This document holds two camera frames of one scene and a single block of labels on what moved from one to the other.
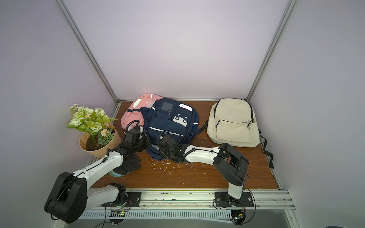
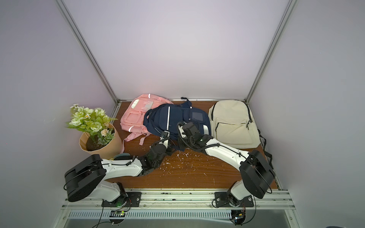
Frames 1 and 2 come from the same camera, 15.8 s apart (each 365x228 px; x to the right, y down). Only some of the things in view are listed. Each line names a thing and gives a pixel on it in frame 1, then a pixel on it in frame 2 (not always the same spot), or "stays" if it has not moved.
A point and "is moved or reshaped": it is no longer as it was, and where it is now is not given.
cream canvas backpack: (233, 122) stays
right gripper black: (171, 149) -> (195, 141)
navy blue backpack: (170, 117) is moved or reshaped
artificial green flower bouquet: (93, 121) stays
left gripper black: (148, 143) -> (168, 151)
